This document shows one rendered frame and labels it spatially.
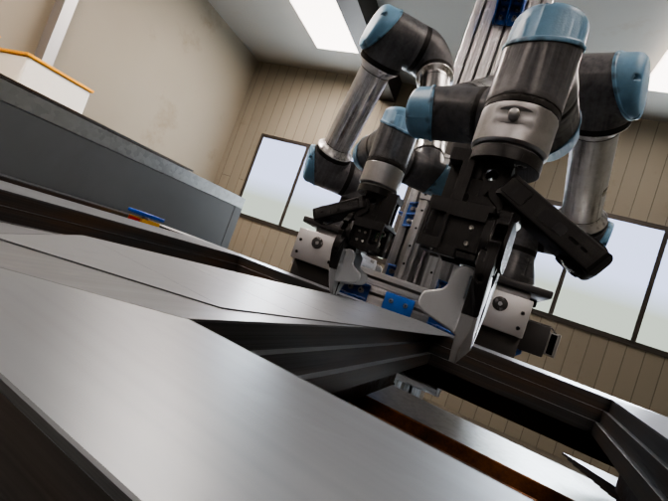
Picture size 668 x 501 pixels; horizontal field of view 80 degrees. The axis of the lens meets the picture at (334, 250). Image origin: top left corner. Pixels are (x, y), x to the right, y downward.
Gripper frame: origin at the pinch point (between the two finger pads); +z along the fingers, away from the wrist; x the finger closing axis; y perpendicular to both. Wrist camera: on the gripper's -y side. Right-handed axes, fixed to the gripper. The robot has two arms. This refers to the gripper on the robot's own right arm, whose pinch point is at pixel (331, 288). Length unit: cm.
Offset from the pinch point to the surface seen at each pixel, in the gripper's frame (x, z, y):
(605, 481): 23, 16, 52
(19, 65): 48, -56, -277
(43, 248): -54, 1, 8
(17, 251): -56, 1, 10
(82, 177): -9, -4, -71
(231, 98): 292, -163, -366
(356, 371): -31.8, 4.4, 20.5
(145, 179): 8, -9, -71
